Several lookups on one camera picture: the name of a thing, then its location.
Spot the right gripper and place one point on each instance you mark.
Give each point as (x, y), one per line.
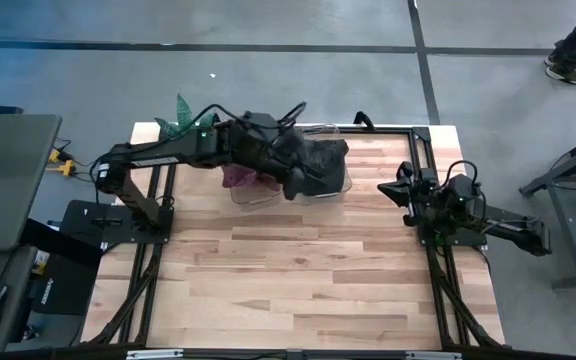
(418, 205)

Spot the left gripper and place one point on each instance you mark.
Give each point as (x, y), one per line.
(268, 155)

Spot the black baseball cap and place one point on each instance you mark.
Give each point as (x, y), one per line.
(328, 165)

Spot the maroon baseball cap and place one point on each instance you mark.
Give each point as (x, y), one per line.
(240, 177)

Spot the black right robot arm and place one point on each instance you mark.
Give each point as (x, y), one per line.
(513, 230)

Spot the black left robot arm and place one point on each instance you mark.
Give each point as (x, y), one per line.
(168, 150)

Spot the clear plastic bin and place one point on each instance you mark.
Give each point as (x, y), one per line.
(258, 200)
(346, 186)

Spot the snake plant in white pot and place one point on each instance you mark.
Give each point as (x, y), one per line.
(184, 110)

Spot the grey metal table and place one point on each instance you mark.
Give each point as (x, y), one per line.
(565, 230)

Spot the yellow power plug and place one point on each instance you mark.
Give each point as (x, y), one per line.
(66, 168)
(54, 155)

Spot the black case with white logo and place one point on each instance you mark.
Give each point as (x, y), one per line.
(63, 285)

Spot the grey desk top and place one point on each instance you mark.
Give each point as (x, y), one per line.
(8, 175)

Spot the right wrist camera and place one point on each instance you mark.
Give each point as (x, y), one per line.
(409, 172)

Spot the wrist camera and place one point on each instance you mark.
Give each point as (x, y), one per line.
(260, 124)
(409, 172)

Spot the black aluminium table frame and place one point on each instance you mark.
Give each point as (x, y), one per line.
(383, 130)

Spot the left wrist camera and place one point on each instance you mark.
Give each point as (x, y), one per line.
(260, 124)

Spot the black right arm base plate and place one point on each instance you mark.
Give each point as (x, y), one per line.
(468, 240)

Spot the silver metal bracket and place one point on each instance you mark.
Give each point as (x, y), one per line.
(153, 354)
(433, 356)

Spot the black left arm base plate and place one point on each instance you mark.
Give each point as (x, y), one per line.
(83, 220)

